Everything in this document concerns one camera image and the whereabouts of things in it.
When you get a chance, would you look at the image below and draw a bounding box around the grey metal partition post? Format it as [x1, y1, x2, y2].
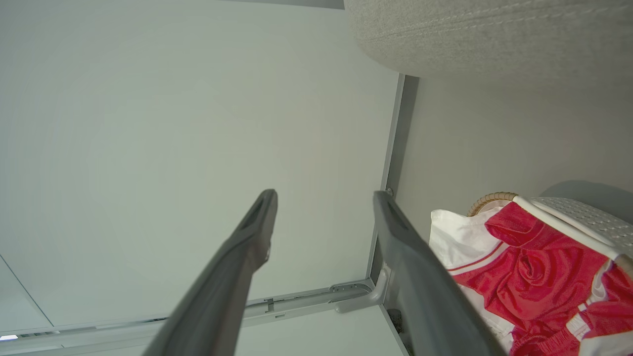
[366, 74, 420, 285]

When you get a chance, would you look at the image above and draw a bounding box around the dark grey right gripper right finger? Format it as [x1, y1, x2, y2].
[373, 190, 508, 356]

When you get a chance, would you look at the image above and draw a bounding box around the white garment with red stripes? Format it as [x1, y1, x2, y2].
[429, 208, 517, 349]

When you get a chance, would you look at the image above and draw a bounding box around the tan woven basket handle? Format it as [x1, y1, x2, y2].
[467, 192, 518, 217]

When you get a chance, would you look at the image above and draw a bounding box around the white plastic laundry basket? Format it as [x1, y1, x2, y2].
[514, 195, 633, 267]

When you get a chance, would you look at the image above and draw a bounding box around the grey metal partition base rail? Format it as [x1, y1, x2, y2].
[0, 267, 391, 354]

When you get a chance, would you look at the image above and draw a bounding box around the red satin garment white trim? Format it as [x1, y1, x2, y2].
[452, 202, 633, 356]

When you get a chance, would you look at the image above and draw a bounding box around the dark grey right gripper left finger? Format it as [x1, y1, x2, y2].
[142, 189, 278, 356]

